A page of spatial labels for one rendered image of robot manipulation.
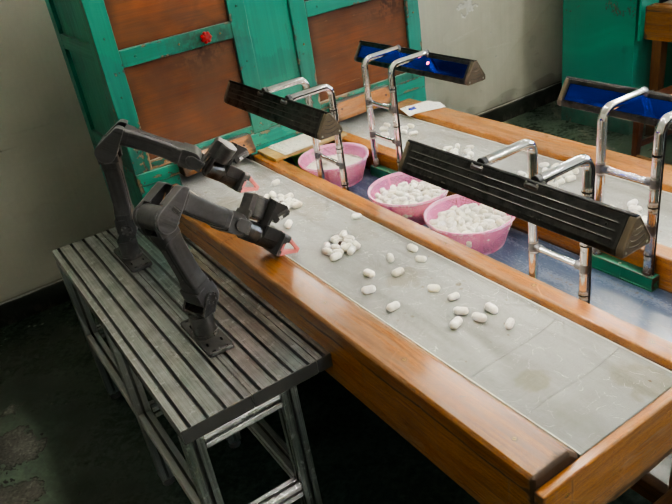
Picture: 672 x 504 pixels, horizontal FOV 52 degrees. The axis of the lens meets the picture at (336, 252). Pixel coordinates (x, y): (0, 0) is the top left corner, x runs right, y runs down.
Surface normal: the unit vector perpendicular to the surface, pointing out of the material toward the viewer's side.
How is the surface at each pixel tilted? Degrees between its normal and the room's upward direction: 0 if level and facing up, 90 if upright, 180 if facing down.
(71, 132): 90
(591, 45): 90
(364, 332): 0
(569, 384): 0
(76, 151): 90
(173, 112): 90
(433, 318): 0
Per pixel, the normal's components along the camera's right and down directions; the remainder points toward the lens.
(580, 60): -0.82, 0.37
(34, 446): -0.14, -0.86
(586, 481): 0.55, 0.33
